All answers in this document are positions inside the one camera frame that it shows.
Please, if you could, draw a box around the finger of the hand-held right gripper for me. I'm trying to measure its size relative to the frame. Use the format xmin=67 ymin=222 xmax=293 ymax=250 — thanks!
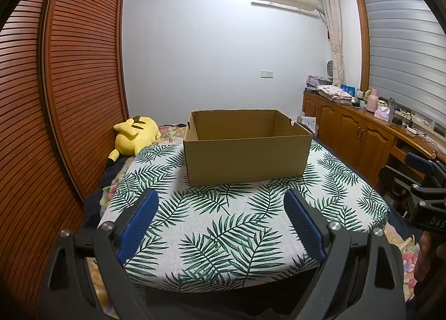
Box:
xmin=379 ymin=166 xmax=416 ymax=199
xmin=404 ymin=153 xmax=440 ymax=177

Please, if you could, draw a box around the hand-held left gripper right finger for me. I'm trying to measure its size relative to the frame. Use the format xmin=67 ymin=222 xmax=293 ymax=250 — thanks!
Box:
xmin=283 ymin=188 xmax=406 ymax=320

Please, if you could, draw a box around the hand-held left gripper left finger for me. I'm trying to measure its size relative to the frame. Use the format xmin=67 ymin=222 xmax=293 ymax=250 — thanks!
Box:
xmin=49 ymin=188 xmax=159 ymax=320

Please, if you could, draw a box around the brown cardboard box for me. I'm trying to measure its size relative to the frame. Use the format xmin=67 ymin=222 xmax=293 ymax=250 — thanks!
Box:
xmin=183 ymin=109 xmax=313 ymax=187

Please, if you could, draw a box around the person's right hand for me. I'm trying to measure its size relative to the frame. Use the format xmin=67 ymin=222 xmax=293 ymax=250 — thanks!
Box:
xmin=415 ymin=231 xmax=441 ymax=284

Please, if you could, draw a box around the floral bed sheet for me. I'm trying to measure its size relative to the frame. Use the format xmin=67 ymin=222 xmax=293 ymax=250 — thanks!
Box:
xmin=99 ymin=123 xmax=186 ymax=204

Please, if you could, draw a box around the pink tissue box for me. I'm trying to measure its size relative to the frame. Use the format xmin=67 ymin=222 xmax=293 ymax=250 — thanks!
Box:
xmin=374 ymin=106 xmax=392 ymax=122

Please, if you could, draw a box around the wooden sideboard cabinet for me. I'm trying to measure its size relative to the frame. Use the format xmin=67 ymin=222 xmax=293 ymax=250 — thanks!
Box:
xmin=301 ymin=92 xmax=446 ymax=188

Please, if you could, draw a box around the pink thermos bottle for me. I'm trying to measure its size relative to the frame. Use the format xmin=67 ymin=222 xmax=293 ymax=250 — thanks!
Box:
xmin=366 ymin=88 xmax=379 ymax=112

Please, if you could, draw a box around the yellow plush toy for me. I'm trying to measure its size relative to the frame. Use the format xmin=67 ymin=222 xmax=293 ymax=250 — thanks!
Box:
xmin=106 ymin=115 xmax=161 ymax=167

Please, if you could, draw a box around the small white paper box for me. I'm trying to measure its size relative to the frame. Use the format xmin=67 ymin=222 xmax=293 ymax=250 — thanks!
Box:
xmin=298 ymin=115 xmax=318 ymax=133

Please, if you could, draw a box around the folded floral cloth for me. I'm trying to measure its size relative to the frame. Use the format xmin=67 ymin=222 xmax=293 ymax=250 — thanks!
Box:
xmin=316 ymin=85 xmax=352 ymax=100

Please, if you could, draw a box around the grey window blind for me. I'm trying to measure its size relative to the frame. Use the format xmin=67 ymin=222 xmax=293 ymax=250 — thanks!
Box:
xmin=359 ymin=0 xmax=446 ymax=132

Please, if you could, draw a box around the purple folded bag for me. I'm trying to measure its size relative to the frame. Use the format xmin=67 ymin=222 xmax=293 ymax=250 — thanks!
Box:
xmin=306 ymin=75 xmax=331 ymax=89

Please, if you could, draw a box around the wooden louvered wardrobe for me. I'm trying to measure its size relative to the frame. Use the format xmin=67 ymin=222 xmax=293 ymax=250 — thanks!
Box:
xmin=0 ymin=0 xmax=128 ymax=307

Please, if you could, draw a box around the cream curtain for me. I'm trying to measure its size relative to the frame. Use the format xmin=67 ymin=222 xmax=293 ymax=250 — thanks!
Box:
xmin=319 ymin=0 xmax=347 ymax=87

